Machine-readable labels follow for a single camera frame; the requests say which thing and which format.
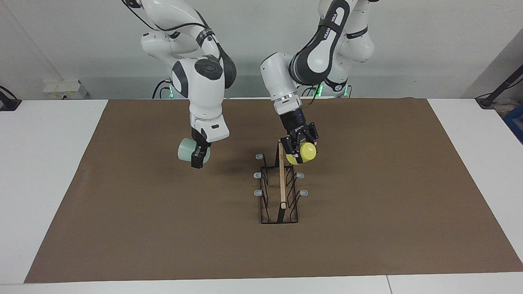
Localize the black clamp mount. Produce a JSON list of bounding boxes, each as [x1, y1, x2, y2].
[[0, 86, 22, 111]]

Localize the pale green plastic cup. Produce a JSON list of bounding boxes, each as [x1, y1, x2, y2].
[[177, 138, 211, 165]]

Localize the white power strip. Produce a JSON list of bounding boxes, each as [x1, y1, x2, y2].
[[43, 80, 87, 100]]

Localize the black wire cup rack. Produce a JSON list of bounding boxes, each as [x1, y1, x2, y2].
[[253, 139, 309, 224]]

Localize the black stand pole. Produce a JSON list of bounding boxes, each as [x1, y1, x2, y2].
[[476, 65, 523, 109]]

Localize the brown table mat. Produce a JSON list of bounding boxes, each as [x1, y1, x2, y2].
[[24, 97, 523, 283]]

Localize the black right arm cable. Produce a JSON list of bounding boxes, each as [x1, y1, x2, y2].
[[123, 0, 223, 58]]

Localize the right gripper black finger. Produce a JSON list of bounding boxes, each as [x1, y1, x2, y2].
[[191, 147, 207, 169]]

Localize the black base power cable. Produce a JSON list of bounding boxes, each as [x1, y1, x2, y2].
[[152, 80, 171, 99]]

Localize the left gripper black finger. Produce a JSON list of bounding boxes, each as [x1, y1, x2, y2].
[[282, 138, 305, 165], [306, 122, 320, 145]]

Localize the yellow plastic cup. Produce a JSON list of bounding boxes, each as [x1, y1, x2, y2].
[[286, 142, 317, 165]]

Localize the blue crate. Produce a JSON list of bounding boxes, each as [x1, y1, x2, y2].
[[503, 102, 523, 144]]

